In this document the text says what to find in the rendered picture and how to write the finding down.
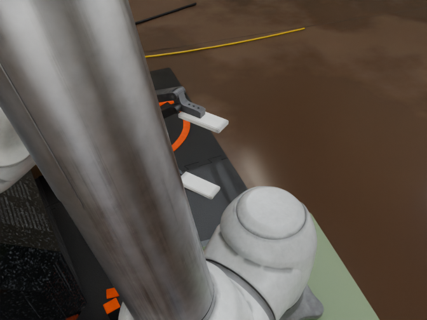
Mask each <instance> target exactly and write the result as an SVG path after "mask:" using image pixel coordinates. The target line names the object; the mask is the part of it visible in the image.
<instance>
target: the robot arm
mask: <svg viewBox="0 0 427 320"><path fill-rule="evenodd" d="M185 92H186V89H185V88H184V87H183V86H178V87H174V88H167V89H162V90H155V89H154V85H153V81H152V78H151V75H150V72H149V68H148V65H147V61H146V58H145V55H144V51H143V48H142V45H141V42H140V38H139V34H138V32H137V28H136V25H135V21H134V19H133V15H132V11H131V8H130V4H129V2H128V0H0V193H2V192H4V191H6V190H7V189H9V188H10V187H11V186H12V185H13V184H14V183H16V182H17V181H18V180H20V179H21V178H22V177H23V176H24V175H25V174H26V173H27V172H28V171H29V170H30V169H31V168H32V167H33V166H34V165H35V164H36V165H37V167H38V168H39V170H40V172H41V173H42V174H43V176H44V178H45V179H46V181H47V182H48V184H49V186H50V187H51V189H52V191H53V192H54V194H55V195H56V197H57V199H58V200H59V201H60V202H61V203H62V204H63V206H64V207H65V209H66V210H67V212H68V214H69V215H70V217H71V218H72V220H73V222H74V223H75V225H76V227H77V228H78V230H79V231H80V233H81V235H82V236H83V238H84V239H85V241H86V243H87V244H88V246H89V247H90V249H91V251H92V252H93V254H94V255H95V257H96V259H97V260H98V262H99V264H100V265H101V267H102V268H103V270H104V272H105V273H106V275H107V277H108V278H109V280H110V281H111V283H112V285H113V286H114V288H115V289H116V291H117V292H118V294H119V296H120V297H121V299H122V301H123V303H122V304H121V308H120V311H119V317H118V320H305V319H318V318H320V317H321V316H322V314H323V310H324V308H323V304H322V303H321V301H319V299H317V297H315V295H314V294H313V292H312V291H311V290H310V288H309V286H308V284H307V282H308V279H309V277H310V274H311V271H312V268H313V264H314V261H315V255H316V247H317V236H316V229H315V225H314V223H313V220H312V218H311V215H310V214H309V211H308V209H307V208H306V207H305V205H304V204H303V203H302V202H300V201H299V200H298V199H297V198H296V197H294V196H293V195H292V194H291V193H289V192H287V191H285V190H283V189H280V188H277V187H267V186H259V187H253V188H251V189H248V190H246V191H245V192H243V193H241V194H240V195H239V196H238V197H236V198H235V199H234V200H233V201H232V202H231V203H230V204H229V205H228V206H227V208H226V209H225V210H224V212H223V214H222V216H221V220H220V224H219V225H218V226H217V228H216V229H215V231H214V233H213V235H212V237H211V238H210V240H209V242H208V244H207V245H206V247H205V249H204V250H203V248H202V246H201V242H200V238H199V235H198V231H197V229H196V225H195V222H194V218H193V215H192V212H191V209H190V205H189V201H188V199H187V195H186V192H185V189H186V190H188V191H190V192H193V193H195V192H196V193H198V194H200V195H202V196H205V197H207V198H209V199H213V198H214V196H215V195H216V194H217V193H218V191H219V190H220V187H219V186H217V185H215V184H213V183H210V182H208V181H206V180H204V179H202V178H200V177H197V176H195V175H192V174H190V173H188V172H185V173H184V174H183V172H181V171H180V169H179V168H178V166H177V162H176V159H175V155H174V152H173V149H172V145H171V142H170V138H169V136H168V132H167V129H166V125H165V121H164V118H167V117H169V116H171V115H174V114H177V113H178V112H180V111H181V112H180V113H179V116H178V117H179V118H181V119H183V120H186V121H189V122H190V123H193V124H196V125H198V126H201V127H203V128H206V129H208V130H211V131H214V132H216V133H220V132H221V131H222V130H223V129H224V128H225V127H226V126H227V125H228V123H229V121H228V120H226V119H223V118H221V117H218V116H215V115H213V114H210V113H208V112H205V108H204V107H202V106H200V105H197V104H195V103H192V102H189V101H188V99H186V97H185V94H184V93H185ZM167 101H174V103H173V104H171V105H169V106H167V107H164V108H162V109H161V108H160V106H159V102H167Z"/></svg>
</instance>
